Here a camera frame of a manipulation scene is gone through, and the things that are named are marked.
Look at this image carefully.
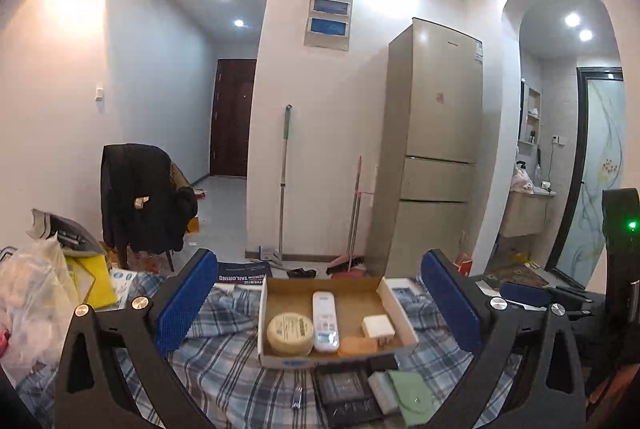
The red handle broom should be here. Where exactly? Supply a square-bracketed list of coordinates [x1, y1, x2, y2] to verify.
[326, 155, 368, 280]

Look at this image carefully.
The white remote control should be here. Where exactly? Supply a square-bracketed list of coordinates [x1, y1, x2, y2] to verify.
[312, 291, 341, 354]

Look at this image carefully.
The black jacket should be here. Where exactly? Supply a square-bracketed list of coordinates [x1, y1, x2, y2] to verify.
[100, 143, 198, 255]

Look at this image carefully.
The wall electrical panel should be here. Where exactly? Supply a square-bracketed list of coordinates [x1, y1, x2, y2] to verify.
[304, 0, 355, 51]

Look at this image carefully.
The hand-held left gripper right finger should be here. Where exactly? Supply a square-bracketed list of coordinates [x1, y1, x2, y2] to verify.
[420, 248, 587, 429]

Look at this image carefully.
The grey bag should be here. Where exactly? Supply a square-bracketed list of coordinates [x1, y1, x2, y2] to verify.
[30, 208, 106, 257]

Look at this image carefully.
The brown floor mat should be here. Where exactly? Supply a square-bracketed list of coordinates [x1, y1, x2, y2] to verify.
[485, 261, 548, 287]

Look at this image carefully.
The yellow envelope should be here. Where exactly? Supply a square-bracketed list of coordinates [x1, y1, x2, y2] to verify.
[67, 254, 117, 310]

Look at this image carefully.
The long black cosmetic box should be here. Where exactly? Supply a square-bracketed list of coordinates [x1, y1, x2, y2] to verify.
[325, 399, 386, 429]

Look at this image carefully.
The blue plaid cloth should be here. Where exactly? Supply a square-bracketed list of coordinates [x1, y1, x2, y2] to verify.
[15, 271, 526, 429]

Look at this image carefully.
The floral glass door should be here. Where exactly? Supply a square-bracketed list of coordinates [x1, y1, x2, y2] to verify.
[545, 66, 626, 290]

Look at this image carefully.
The long grey box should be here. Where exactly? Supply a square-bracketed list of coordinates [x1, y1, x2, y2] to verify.
[367, 371, 401, 415]

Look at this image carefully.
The white charger plug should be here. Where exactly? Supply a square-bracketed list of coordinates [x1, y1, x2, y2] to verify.
[362, 314, 397, 350]

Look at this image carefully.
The green handle mop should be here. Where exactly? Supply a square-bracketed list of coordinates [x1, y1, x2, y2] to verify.
[245, 105, 293, 267]

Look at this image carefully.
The shallow cardboard box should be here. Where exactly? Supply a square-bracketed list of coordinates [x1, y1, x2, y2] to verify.
[257, 275, 420, 370]

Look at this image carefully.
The green pouch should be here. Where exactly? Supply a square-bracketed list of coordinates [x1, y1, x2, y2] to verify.
[387, 369, 436, 425]

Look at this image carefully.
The brown cloth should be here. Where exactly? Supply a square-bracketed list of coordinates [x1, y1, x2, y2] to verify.
[167, 159, 191, 190]

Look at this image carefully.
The beige sink cabinet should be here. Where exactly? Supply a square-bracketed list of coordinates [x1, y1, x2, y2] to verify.
[497, 186, 557, 237]

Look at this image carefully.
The white printed carton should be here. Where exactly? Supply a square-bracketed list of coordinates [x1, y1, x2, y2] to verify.
[109, 268, 138, 310]

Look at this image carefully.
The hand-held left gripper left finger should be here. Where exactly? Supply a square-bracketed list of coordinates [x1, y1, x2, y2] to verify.
[54, 248, 219, 429]

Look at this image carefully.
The white plastic bag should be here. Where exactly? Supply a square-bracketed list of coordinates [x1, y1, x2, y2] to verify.
[0, 236, 81, 380]

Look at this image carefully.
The black square display box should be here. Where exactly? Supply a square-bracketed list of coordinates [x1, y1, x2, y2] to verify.
[314, 369, 373, 405]

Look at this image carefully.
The dark blue printed carton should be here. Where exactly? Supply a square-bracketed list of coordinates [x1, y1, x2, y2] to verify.
[217, 261, 273, 285]

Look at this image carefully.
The dark wooden door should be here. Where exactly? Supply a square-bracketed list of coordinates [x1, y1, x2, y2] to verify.
[210, 58, 258, 178]

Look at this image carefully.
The wall niche shelf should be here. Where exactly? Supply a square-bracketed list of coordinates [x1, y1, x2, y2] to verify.
[517, 80, 542, 147]

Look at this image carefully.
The wooden chair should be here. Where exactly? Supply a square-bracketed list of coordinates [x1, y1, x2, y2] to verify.
[117, 248, 176, 272]

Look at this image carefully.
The beige refrigerator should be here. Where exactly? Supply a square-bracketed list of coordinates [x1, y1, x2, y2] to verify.
[364, 18, 485, 277]

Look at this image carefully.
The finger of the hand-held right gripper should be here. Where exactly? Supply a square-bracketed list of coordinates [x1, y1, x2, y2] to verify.
[547, 285, 607, 322]
[499, 280, 553, 311]

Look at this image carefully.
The round cream tin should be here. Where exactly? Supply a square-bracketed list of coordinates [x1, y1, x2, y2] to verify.
[266, 311, 316, 356]

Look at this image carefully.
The pink plastic bag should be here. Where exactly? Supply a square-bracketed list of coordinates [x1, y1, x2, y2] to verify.
[510, 160, 535, 195]

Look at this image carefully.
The orange translucent plastic box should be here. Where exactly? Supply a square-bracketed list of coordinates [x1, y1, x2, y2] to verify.
[338, 335, 379, 357]

